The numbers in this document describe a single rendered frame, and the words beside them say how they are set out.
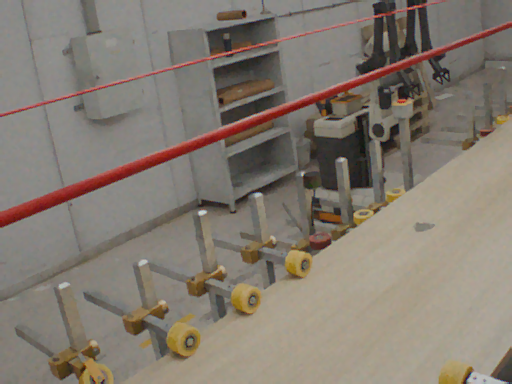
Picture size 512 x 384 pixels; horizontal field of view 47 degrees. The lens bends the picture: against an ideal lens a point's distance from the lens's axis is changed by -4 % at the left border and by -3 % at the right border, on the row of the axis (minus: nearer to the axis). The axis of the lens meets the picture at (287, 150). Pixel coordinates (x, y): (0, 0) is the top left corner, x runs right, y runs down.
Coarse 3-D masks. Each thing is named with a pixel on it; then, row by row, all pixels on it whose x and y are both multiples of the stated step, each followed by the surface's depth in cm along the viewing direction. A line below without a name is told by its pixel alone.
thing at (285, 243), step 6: (240, 234) 251; (246, 234) 249; (252, 234) 247; (252, 240) 247; (282, 240) 237; (288, 240) 236; (294, 240) 236; (282, 246) 237; (288, 246) 235; (312, 252) 227; (318, 252) 225
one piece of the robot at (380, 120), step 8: (376, 80) 418; (368, 88) 424; (376, 88) 420; (376, 104) 424; (376, 112) 422; (384, 112) 421; (376, 120) 424; (384, 120) 420; (392, 120) 423; (376, 128) 425; (384, 128) 421; (376, 136) 428; (384, 136) 423
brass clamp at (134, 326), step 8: (160, 304) 177; (136, 312) 174; (144, 312) 174; (152, 312) 175; (160, 312) 177; (128, 320) 170; (136, 320) 171; (128, 328) 172; (136, 328) 171; (144, 328) 173
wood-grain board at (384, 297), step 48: (480, 144) 306; (432, 192) 253; (480, 192) 245; (384, 240) 215; (432, 240) 210; (480, 240) 204; (288, 288) 191; (336, 288) 187; (384, 288) 183; (432, 288) 179; (480, 288) 174; (240, 336) 168; (288, 336) 165; (336, 336) 162; (384, 336) 159; (432, 336) 155; (480, 336) 152
